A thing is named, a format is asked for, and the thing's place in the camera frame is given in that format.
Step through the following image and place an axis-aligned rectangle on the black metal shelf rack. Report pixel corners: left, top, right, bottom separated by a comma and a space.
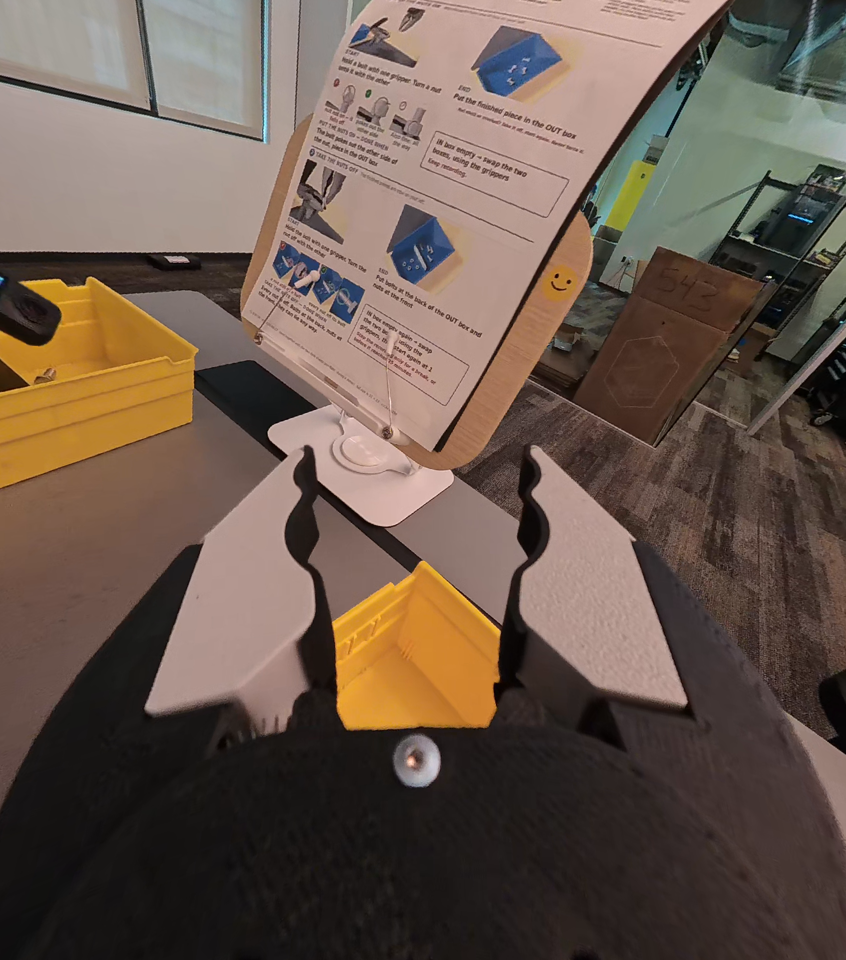
708, 168, 846, 301

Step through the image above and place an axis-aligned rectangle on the cardboard box with hexagon print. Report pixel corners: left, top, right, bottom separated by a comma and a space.
573, 292, 731, 447

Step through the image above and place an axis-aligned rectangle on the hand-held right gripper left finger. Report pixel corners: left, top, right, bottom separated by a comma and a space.
144, 444, 340, 744

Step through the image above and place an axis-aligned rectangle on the printed instruction sheet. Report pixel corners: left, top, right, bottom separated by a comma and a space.
241, 0, 735, 451

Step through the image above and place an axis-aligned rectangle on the frosted glass window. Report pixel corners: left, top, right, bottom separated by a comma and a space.
0, 0, 271, 142

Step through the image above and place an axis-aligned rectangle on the yellow wall panel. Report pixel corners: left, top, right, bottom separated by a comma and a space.
606, 161, 656, 234

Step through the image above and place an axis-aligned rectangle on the cardboard box with handwritten mark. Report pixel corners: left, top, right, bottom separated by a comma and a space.
636, 246, 765, 335

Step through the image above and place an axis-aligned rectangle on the yellow plastic bin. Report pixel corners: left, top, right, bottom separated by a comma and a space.
0, 277, 200, 510
0, 561, 502, 960

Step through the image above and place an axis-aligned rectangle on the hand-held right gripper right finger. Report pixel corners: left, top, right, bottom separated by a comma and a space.
495, 444, 690, 735

